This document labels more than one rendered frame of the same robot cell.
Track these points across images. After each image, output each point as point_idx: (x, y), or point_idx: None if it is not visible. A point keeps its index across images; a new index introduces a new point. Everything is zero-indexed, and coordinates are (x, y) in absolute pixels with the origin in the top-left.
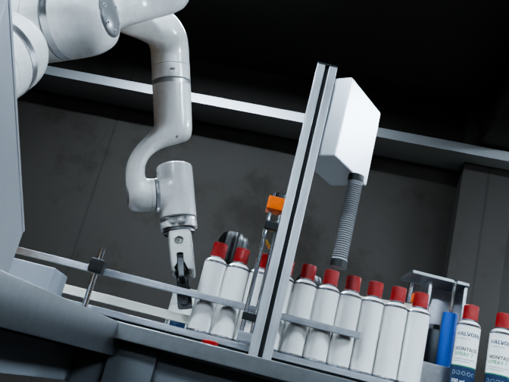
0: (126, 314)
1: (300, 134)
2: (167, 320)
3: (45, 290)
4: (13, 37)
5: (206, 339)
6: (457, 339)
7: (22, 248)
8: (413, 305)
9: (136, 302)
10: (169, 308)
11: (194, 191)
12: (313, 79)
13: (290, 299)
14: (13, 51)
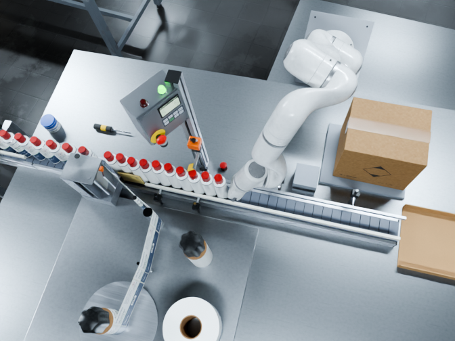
0: (260, 190)
1: (187, 109)
2: (221, 319)
3: (281, 45)
4: (309, 19)
5: (225, 162)
6: (95, 156)
7: (323, 199)
8: (114, 156)
9: (255, 206)
10: (221, 324)
11: (240, 171)
12: (184, 80)
13: (145, 249)
14: (308, 22)
